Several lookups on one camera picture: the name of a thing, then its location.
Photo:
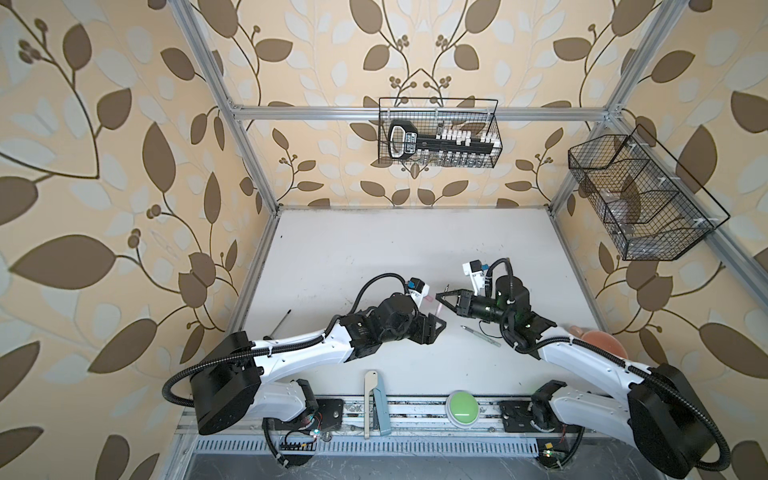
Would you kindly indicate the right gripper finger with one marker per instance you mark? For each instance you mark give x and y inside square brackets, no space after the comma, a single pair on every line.
[456,304]
[458,293]

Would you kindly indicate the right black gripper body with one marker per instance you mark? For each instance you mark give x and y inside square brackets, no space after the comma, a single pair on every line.
[484,309]

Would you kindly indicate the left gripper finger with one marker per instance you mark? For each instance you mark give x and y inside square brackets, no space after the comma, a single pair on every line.
[432,323]
[428,336]

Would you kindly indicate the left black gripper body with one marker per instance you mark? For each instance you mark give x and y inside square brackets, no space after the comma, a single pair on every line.
[411,327]

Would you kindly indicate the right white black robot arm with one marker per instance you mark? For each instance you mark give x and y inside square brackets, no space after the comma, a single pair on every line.
[653,409]

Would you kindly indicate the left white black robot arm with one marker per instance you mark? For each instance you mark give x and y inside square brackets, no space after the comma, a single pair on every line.
[242,378]

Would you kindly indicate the green pen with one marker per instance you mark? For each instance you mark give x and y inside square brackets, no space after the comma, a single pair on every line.
[481,336]

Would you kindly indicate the green round button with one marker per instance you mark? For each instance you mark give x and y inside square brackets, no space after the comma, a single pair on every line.
[462,409]

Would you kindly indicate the black teal screwdriver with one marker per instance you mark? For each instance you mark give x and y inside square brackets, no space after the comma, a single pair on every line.
[272,334]

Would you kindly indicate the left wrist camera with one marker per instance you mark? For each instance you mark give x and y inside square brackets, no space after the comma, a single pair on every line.
[418,290]

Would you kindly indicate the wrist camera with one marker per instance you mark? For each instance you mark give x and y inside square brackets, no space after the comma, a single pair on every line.
[475,270]
[418,290]

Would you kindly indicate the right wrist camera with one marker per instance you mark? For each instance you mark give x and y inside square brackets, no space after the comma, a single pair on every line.
[475,270]

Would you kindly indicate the black socket set rail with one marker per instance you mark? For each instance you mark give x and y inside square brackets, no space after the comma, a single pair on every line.
[404,141]

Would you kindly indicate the rear black wire basket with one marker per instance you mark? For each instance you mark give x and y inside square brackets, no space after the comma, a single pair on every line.
[475,114]

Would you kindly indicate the side black wire basket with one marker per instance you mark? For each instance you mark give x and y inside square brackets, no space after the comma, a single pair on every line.
[652,206]

